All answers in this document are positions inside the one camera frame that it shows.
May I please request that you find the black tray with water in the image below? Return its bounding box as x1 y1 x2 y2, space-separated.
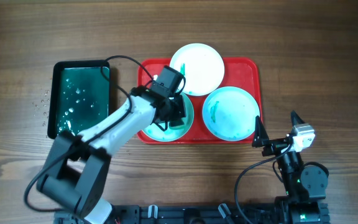
47 60 110 139

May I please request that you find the white round plate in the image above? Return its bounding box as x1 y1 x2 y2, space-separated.
169 43 225 96

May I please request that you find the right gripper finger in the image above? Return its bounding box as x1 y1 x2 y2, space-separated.
252 116 270 147
291 110 305 126

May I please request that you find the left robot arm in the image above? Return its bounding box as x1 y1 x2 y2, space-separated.
33 86 185 223

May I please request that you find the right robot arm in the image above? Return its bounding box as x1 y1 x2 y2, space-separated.
252 111 330 223

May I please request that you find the light blue plate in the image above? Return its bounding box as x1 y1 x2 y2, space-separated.
137 93 195 144
202 86 260 141

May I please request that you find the green scrubbing sponge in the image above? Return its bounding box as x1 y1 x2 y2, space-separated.
169 118 185 129

